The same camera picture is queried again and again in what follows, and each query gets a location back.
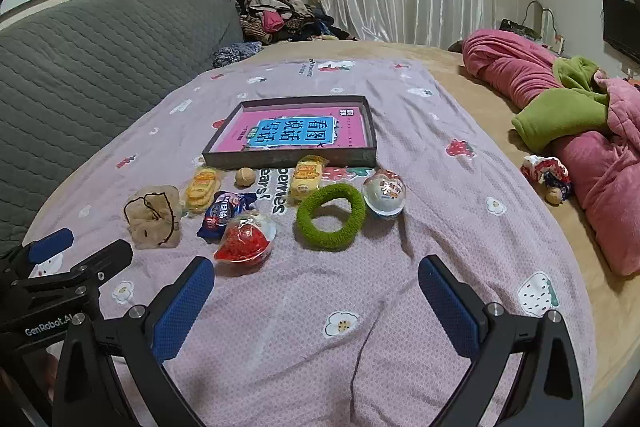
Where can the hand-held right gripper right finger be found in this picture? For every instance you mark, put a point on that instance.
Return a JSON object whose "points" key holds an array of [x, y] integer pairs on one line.
{"points": [[447, 307]]}

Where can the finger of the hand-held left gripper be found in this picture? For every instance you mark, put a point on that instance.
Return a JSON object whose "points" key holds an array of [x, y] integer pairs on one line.
{"points": [[50, 244], [107, 257]]}

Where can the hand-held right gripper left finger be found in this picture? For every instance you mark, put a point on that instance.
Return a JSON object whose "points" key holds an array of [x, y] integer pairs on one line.
{"points": [[182, 312]]}

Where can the clear egg capsule red filling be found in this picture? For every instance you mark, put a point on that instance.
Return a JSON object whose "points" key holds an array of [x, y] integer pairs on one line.
{"points": [[245, 239]]}

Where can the blue snack packet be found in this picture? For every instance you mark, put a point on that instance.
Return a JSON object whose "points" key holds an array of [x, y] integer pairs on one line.
{"points": [[222, 212]]}

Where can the yellow cake packet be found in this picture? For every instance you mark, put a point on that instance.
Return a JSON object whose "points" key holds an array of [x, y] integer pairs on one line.
{"points": [[306, 179], [202, 189]]}

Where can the clear egg capsule white toy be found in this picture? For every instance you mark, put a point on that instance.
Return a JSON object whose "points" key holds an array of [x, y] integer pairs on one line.
{"points": [[385, 197]]}

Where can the walnut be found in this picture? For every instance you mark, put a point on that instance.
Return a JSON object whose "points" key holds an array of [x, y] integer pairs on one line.
{"points": [[245, 177]]}

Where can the shallow grey box tray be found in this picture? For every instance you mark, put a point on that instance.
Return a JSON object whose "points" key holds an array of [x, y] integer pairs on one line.
{"points": [[290, 159]]}

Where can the printed pink blanket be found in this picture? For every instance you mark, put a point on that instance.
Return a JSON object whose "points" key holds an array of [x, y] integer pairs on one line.
{"points": [[320, 307]]}

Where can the small cloth doll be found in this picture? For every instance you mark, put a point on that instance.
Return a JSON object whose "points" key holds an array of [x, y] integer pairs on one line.
{"points": [[545, 177]]}

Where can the grey quilted headboard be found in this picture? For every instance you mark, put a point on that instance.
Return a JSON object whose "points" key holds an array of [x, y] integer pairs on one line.
{"points": [[100, 67]]}

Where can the green fleece blanket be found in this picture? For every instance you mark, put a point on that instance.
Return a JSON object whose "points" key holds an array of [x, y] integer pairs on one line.
{"points": [[550, 117]]}

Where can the dark floral cloth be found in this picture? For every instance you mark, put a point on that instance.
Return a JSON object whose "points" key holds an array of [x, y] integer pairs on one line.
{"points": [[235, 54]]}

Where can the beige bed sheet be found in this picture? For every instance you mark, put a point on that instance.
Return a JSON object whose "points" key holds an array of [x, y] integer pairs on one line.
{"points": [[450, 57]]}

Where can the pink quilt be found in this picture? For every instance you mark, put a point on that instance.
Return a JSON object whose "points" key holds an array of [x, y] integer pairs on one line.
{"points": [[505, 62]]}

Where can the black bag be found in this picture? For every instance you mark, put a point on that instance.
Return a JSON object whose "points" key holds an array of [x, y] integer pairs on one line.
{"points": [[517, 28]]}

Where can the pile of clothes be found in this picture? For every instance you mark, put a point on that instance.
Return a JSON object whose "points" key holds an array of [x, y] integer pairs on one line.
{"points": [[285, 14]]}

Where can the black television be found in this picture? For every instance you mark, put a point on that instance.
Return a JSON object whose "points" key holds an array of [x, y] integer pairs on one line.
{"points": [[622, 27]]}

